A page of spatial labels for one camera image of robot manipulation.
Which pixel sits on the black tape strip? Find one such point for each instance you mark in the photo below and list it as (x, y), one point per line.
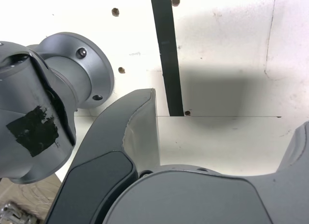
(169, 64)

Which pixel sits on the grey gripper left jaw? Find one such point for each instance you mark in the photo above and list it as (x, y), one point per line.
(103, 142)

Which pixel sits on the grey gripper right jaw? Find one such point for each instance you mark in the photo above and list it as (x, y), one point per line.
(193, 200)

